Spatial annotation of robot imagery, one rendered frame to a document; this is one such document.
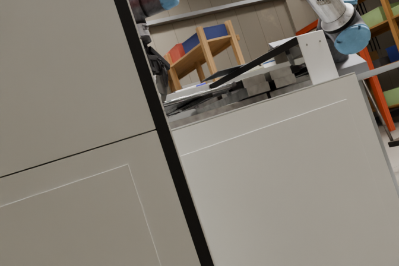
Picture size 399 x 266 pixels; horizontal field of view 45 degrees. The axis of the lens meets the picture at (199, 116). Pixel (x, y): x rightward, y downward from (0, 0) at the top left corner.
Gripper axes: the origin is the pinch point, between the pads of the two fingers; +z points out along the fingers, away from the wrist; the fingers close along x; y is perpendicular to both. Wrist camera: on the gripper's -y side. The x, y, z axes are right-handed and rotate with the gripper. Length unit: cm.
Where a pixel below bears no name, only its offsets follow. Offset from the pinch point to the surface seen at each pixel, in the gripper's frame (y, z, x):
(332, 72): 2, 9, 52
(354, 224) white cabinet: 17, 47, 46
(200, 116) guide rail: 10.7, 9.2, 14.7
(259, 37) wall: -693, -120, -103
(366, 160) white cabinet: 10, 34, 53
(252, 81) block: -0.9, 3.8, 29.3
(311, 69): 6.6, 6.8, 47.3
